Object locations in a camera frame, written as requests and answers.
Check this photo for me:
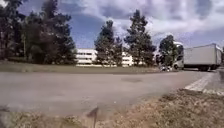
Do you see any white long building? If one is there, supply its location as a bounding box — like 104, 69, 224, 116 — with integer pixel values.
75, 48, 135, 67

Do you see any tall dark pine tree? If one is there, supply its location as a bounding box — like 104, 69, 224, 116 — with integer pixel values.
123, 9, 157, 67

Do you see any grey asphalt road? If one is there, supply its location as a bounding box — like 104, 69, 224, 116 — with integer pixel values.
0, 68, 224, 118

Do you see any small dark tree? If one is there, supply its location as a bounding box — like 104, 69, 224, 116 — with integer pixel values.
157, 34, 180, 67

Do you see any cluster of dark pine trees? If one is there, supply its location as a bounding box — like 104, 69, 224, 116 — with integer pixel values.
0, 0, 78, 66

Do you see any dry grass verge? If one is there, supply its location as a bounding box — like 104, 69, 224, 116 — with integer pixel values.
0, 88, 224, 128

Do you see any white box truck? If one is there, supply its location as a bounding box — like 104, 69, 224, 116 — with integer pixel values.
172, 42, 224, 72

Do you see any pale paved strip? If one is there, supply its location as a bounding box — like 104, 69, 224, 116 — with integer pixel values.
183, 71, 224, 97

